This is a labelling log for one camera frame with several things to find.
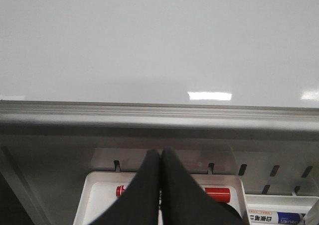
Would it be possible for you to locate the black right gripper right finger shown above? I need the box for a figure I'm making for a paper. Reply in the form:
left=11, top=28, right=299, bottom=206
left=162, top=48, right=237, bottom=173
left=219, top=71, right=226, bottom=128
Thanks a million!
left=161, top=148, right=243, bottom=225

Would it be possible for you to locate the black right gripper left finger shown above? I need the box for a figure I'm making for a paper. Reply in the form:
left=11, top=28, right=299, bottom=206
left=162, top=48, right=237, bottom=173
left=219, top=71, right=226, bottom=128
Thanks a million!
left=96, top=149, right=160, bottom=225

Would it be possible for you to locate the red marker in tray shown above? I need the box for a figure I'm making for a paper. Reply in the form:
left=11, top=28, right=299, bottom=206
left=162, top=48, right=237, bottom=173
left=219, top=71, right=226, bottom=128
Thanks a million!
left=116, top=185, right=231, bottom=203

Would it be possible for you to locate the blue labelled marker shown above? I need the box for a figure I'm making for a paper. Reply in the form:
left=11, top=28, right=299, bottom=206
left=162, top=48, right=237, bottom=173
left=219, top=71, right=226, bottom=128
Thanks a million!
left=248, top=209, right=305, bottom=225

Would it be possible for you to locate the white right marker tray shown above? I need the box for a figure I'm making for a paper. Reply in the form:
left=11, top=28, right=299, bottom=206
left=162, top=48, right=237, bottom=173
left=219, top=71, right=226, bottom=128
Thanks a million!
left=246, top=195, right=319, bottom=225

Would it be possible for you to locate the white perforated mounting panel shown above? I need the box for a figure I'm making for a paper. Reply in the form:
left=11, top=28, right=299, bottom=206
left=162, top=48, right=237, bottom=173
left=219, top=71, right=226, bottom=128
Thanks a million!
left=0, top=125, right=319, bottom=225

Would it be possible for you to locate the white whiteboard with grey frame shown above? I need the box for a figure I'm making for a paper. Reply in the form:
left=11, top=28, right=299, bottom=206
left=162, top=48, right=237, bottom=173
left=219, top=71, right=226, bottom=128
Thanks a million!
left=0, top=0, right=319, bottom=133

